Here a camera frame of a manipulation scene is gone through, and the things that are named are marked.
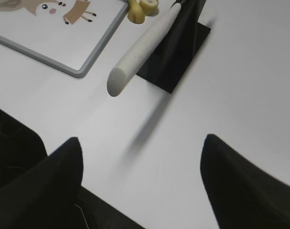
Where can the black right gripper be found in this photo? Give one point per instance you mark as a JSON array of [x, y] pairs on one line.
[[44, 191]]

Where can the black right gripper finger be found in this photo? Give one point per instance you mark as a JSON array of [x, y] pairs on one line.
[[242, 195]]

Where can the yellow banana stem piece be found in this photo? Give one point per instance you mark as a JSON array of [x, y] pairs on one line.
[[135, 13]]

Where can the yellow banana slice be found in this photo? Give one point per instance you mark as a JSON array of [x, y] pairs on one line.
[[149, 6]]

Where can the black knife stand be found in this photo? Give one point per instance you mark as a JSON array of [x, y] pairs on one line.
[[167, 64]]

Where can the white deer cutting board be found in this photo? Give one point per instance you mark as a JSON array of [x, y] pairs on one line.
[[67, 35]]

